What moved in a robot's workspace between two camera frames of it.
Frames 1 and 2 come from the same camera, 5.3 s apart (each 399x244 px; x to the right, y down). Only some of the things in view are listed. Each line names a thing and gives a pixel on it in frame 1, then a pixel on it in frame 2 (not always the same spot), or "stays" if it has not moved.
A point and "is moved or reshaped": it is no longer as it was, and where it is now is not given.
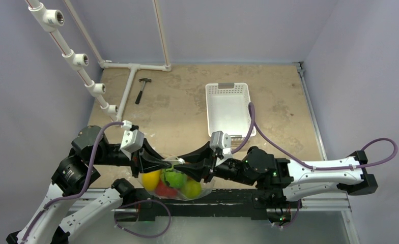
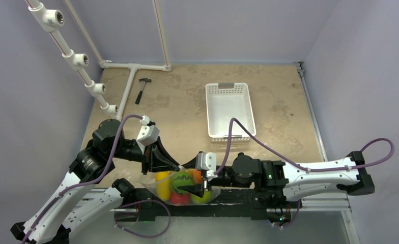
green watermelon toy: x=175 y=179 stays
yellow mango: x=150 y=179 -> x=163 y=185
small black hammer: x=139 y=95 stays
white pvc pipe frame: x=47 y=18 stays
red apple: x=163 y=190 -> x=176 y=198
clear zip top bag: x=170 y=182 is moved or reshaped
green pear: x=192 y=189 is moved or reshaped
